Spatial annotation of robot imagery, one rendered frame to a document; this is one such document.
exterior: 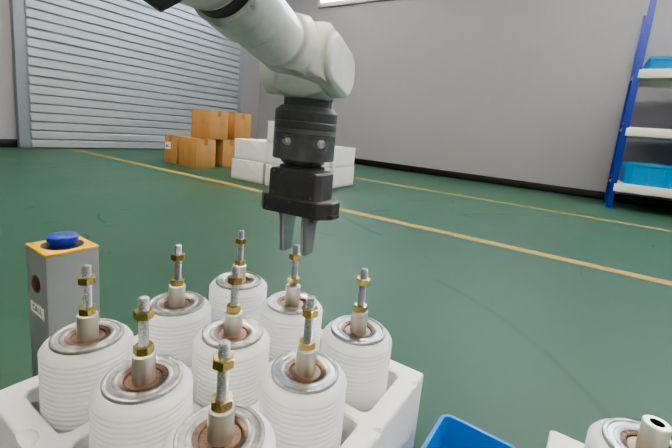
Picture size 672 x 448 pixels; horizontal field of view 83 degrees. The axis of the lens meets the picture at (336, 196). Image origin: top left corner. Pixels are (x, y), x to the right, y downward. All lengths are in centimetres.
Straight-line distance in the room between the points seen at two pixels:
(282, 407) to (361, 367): 13
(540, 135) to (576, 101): 52
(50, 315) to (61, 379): 17
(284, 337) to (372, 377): 14
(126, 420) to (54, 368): 13
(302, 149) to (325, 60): 12
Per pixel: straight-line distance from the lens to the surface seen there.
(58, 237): 69
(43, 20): 564
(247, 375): 52
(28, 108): 553
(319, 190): 52
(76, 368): 53
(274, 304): 60
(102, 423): 46
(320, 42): 47
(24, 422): 58
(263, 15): 39
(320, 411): 44
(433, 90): 570
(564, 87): 538
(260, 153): 335
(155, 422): 45
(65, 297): 69
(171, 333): 59
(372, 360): 53
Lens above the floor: 52
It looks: 10 degrees down
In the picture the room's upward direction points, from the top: 5 degrees clockwise
